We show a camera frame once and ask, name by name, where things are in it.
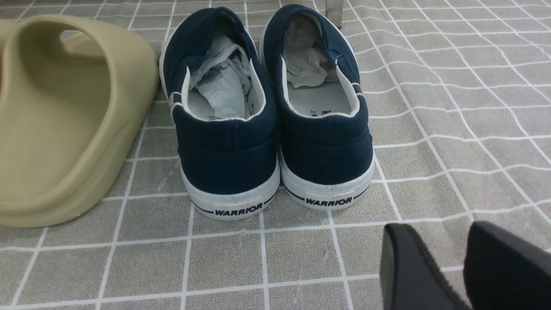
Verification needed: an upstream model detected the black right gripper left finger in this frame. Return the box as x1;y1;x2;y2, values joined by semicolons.
380;223;470;310

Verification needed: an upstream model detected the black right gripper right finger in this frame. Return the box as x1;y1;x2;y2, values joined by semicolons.
463;220;551;310

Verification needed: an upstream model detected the navy canvas shoe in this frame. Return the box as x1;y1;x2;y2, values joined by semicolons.
159;6;281;220
260;4;375;211

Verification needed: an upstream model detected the steel shoe rack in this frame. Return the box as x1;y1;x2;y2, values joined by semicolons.
325;0;344;29

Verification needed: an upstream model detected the grey checkered floor mat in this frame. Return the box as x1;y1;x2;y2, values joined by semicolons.
1;0;551;310

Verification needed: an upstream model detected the olive left slide sandal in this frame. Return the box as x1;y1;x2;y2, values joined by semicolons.
0;19;16;54

